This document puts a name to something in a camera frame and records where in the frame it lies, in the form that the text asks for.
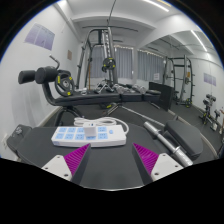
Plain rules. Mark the long ceiling light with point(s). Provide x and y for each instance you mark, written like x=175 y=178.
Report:
x=199 y=40
x=156 y=5

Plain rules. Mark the black weight bench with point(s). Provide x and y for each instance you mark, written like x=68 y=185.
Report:
x=86 y=99

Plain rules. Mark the black squat rack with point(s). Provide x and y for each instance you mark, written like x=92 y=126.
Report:
x=184 y=76

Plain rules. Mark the small brown wall board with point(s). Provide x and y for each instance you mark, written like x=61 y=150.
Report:
x=69 y=55

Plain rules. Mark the silver barbell sleeve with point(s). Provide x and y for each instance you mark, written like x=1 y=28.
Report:
x=160 y=135

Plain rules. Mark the black power rack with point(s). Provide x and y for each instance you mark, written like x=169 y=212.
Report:
x=110 y=46

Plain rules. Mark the white power strip blue sockets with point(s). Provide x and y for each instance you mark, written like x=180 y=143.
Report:
x=70 y=134

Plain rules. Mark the grey window curtain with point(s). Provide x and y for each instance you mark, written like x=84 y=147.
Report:
x=124 y=61
x=150 y=65

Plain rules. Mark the black exercise machine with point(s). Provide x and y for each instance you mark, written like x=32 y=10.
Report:
x=209 y=106

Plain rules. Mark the black padded seat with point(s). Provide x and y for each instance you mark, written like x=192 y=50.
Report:
x=186 y=136

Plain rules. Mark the white paper sign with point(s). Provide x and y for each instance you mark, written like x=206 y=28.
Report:
x=156 y=77

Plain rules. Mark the small black yellow weight plate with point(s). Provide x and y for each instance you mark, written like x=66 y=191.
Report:
x=105 y=63

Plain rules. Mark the chrome dumbbells group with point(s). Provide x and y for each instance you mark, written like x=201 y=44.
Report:
x=116 y=88

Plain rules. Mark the small purple wall poster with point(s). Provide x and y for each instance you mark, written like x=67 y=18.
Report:
x=210 y=79

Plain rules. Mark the large purple wall poster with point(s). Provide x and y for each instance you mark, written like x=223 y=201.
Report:
x=40 y=36

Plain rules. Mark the black weight plate yellow marks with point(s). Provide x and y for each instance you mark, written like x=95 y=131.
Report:
x=68 y=85

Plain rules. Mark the black box panel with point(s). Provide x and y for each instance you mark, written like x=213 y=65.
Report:
x=163 y=96

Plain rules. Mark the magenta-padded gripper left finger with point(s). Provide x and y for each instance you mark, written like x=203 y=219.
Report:
x=77 y=159

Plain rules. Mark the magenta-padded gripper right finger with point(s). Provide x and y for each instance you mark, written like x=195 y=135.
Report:
x=146 y=158

